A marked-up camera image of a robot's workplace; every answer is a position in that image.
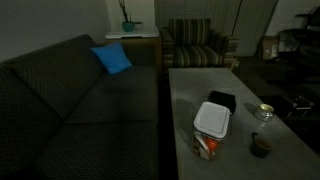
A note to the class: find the white square container lid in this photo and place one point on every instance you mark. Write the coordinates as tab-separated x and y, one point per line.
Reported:
212	119

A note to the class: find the clear plastic snack container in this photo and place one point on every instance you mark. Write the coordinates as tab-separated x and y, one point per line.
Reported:
205	147

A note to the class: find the wooden side table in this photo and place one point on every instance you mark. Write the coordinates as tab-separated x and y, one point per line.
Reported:
143	50

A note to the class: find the striped armchair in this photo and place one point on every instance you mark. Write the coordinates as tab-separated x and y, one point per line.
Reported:
196	55

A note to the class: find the blue throw pillow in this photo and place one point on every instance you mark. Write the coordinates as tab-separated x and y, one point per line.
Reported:
112	58

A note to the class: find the small white bowl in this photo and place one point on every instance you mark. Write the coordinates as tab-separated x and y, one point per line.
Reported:
138	25

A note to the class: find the teal plant pot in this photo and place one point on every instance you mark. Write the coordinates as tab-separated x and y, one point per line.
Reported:
128	26

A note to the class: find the thin dark plant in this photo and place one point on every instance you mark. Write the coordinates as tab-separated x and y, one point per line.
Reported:
124	11

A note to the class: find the dark patterned fabric sofa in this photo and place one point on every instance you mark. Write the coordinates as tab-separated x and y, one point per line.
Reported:
66	100

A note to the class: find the round metal tin candle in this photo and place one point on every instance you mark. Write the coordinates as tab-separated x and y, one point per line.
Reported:
264	112

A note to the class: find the cardboard box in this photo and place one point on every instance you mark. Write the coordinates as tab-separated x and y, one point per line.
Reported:
268	48

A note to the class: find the dark coffee mug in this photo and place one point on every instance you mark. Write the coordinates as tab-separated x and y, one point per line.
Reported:
261	148

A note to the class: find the black device on floor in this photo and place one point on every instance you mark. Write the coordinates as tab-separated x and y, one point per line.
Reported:
298	102

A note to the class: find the black office chair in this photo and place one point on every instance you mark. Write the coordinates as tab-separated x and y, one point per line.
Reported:
300	36

